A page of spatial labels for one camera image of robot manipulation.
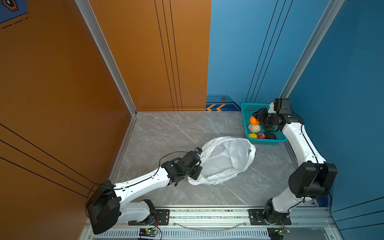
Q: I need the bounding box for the orange fruit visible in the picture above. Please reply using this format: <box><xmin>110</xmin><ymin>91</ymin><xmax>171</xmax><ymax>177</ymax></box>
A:
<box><xmin>250</xmin><ymin>116</ymin><xmax>260</xmax><ymax>126</ymax></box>

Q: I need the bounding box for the green fruit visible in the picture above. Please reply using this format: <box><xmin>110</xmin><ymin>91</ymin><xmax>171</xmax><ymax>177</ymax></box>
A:
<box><xmin>264</xmin><ymin>126</ymin><xmax>275</xmax><ymax>132</ymax></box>

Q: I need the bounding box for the beige round fruit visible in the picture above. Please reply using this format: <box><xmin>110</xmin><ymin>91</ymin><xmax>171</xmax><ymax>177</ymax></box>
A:
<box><xmin>248</xmin><ymin>124</ymin><xmax>261</xmax><ymax>134</ymax></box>

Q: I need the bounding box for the red apple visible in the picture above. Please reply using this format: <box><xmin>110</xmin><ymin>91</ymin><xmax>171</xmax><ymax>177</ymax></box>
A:
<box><xmin>258</xmin><ymin>133</ymin><xmax>266</xmax><ymax>139</ymax></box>

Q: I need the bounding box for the teal plastic basket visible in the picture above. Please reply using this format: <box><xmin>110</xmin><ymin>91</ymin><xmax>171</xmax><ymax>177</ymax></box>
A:
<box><xmin>241</xmin><ymin>103</ymin><xmax>287</xmax><ymax>146</ymax></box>

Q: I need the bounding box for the yellow lemon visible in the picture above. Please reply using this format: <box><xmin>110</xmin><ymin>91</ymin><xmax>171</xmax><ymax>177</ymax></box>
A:
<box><xmin>248</xmin><ymin>133</ymin><xmax>258</xmax><ymax>139</ymax></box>

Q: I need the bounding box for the white plastic bag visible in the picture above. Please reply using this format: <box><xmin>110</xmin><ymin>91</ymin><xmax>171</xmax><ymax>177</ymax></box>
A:
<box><xmin>188</xmin><ymin>136</ymin><xmax>257</xmax><ymax>186</ymax></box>

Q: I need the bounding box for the green avocado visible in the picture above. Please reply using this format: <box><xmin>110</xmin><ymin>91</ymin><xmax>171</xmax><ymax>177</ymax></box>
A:
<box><xmin>264</xmin><ymin>132</ymin><xmax>277</xmax><ymax>140</ymax></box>

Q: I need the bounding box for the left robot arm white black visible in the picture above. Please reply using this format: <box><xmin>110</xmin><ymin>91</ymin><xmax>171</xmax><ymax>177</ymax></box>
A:
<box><xmin>85</xmin><ymin>148</ymin><xmax>203</xmax><ymax>235</ymax></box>

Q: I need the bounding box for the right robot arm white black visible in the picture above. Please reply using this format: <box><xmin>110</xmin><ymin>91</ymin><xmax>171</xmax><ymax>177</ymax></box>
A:
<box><xmin>253</xmin><ymin>98</ymin><xmax>338</xmax><ymax>225</ymax></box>

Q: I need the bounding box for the left green circuit board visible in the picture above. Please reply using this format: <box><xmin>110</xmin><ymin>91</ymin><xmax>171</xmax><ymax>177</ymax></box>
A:
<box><xmin>138</xmin><ymin>228</ymin><xmax>161</xmax><ymax>240</ymax></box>

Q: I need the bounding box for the right circuit board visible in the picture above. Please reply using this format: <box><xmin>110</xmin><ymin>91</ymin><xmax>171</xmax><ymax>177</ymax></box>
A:
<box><xmin>267</xmin><ymin>228</ymin><xmax>291</xmax><ymax>240</ymax></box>

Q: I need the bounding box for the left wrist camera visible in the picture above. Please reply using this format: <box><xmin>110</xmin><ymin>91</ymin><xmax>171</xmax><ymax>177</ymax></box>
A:
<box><xmin>195</xmin><ymin>147</ymin><xmax>203</xmax><ymax>155</ymax></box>

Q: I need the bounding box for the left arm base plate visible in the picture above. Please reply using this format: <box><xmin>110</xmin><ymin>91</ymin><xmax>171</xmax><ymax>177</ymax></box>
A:
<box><xmin>129</xmin><ymin>209</ymin><xmax>170</xmax><ymax>226</ymax></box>

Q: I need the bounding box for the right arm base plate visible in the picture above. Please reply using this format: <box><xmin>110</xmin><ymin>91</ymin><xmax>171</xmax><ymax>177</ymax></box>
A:
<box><xmin>248</xmin><ymin>209</ymin><xmax>292</xmax><ymax>226</ymax></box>

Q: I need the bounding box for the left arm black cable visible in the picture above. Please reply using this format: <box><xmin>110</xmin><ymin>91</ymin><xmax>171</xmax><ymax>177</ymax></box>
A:
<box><xmin>84</xmin><ymin>150</ymin><xmax>190</xmax><ymax>218</ymax></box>

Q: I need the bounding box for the aluminium mounting rail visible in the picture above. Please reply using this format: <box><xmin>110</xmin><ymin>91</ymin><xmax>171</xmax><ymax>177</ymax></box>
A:
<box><xmin>80</xmin><ymin>206</ymin><xmax>343</xmax><ymax>240</ymax></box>

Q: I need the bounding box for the right aluminium corner post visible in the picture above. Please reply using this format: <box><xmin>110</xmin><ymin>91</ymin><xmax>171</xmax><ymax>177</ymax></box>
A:
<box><xmin>279</xmin><ymin>0</ymin><xmax>345</xmax><ymax>98</ymax></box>

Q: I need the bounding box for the aluminium corner post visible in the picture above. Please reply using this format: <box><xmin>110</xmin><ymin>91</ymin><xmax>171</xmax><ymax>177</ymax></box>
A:
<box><xmin>75</xmin><ymin>0</ymin><xmax>137</xmax><ymax>117</ymax></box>
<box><xmin>279</xmin><ymin>0</ymin><xmax>345</xmax><ymax>98</ymax></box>

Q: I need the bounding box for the left aluminium corner post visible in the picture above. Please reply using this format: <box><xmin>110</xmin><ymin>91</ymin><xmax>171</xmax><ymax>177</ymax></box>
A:
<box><xmin>75</xmin><ymin>0</ymin><xmax>137</xmax><ymax>117</ymax></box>

